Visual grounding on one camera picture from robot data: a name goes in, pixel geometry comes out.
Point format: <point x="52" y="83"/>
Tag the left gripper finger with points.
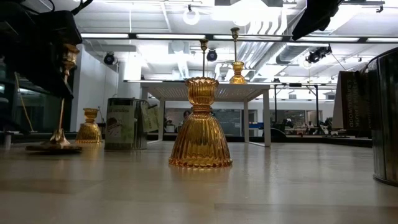
<point x="37" y="65"/>

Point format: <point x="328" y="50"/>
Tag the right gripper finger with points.
<point x="323" y="15"/>
<point x="306" y="15"/>

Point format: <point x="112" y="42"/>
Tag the amber ribbed glass candle holder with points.
<point x="237" y="77"/>
<point x="200" y="137"/>
<point x="89" y="130"/>

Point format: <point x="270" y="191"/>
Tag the silver tin candle with tag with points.
<point x="387" y="118"/>
<point x="124" y="124"/>

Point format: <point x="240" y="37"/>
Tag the ceiling light strip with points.
<point x="171" y="36"/>
<point x="382" y="40"/>
<point x="258" y="37"/>
<point x="105" y="35"/>
<point x="335" y="39"/>

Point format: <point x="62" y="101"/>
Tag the black ceiling spotlight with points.
<point x="212" y="55"/>
<point x="109" y="58"/>
<point x="317" y="55"/>

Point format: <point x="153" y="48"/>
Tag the white perforated metal shelf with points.
<point x="248" y="91"/>

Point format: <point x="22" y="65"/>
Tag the round white pendant lamp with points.
<point x="191" y="18"/>

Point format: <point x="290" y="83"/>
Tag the person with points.
<point x="186" y="114"/>

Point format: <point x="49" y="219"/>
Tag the silver ventilation duct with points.
<point x="289" y="54"/>

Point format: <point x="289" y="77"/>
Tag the small white post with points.
<point x="7" y="141"/>

